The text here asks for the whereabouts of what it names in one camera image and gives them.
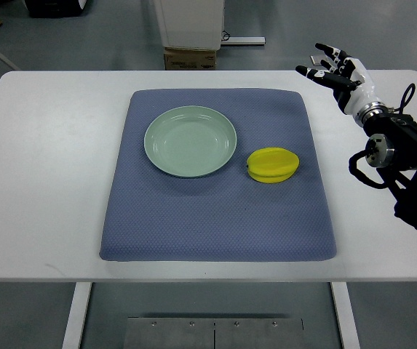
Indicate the white cabinet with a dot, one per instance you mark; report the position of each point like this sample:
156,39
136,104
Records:
190,24

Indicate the white table leg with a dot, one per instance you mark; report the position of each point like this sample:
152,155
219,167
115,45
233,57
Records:
77,315
344,316

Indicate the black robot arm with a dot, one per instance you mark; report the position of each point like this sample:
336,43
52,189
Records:
389,159

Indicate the white table leg left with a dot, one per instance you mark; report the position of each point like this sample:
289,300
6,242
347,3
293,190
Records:
77,315

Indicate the yellow starfruit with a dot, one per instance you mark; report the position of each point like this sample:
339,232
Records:
272,165

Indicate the grey floor plate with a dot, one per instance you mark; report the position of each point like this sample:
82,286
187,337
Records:
316,60

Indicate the white floor rail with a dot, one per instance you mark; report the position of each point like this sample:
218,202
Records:
243,41

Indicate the black white object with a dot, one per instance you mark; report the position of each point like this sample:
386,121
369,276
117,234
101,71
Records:
55,8

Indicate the white table leg right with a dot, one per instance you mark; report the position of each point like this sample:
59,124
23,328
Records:
344,316

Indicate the cardboard box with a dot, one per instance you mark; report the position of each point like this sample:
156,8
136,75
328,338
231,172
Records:
189,60

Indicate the light green plate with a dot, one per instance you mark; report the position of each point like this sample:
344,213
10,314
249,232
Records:
190,141

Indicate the blue textured mat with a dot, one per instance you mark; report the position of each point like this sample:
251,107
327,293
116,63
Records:
225,216

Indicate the metal base plate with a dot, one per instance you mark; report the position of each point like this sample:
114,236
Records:
214,333

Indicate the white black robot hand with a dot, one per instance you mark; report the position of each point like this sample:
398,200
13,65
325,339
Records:
352,86

